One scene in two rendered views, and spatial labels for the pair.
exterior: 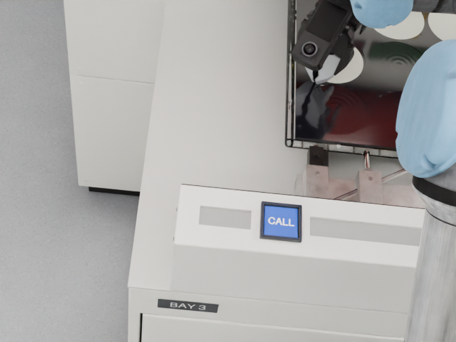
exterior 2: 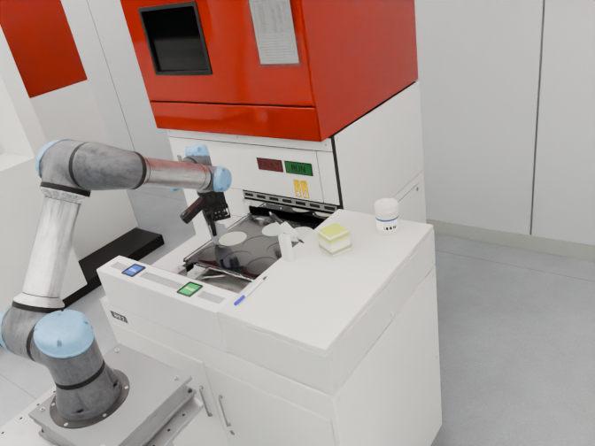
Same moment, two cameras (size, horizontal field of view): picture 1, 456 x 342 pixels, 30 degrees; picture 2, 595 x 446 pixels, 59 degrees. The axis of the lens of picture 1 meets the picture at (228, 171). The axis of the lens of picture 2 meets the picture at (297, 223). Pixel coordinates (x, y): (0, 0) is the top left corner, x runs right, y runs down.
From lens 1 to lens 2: 150 cm
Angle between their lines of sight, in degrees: 43
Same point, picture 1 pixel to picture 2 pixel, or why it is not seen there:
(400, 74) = (253, 246)
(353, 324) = (168, 340)
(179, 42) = (202, 235)
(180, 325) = (124, 332)
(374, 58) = (250, 240)
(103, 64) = not seen: hidden behind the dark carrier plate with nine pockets
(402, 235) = (170, 283)
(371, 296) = (161, 316)
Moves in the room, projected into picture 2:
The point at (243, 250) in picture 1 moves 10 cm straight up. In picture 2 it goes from (112, 275) to (102, 249)
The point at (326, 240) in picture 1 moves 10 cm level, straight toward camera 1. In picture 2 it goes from (141, 278) to (109, 293)
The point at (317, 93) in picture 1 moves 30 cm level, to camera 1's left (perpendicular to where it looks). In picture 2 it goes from (212, 247) to (163, 229)
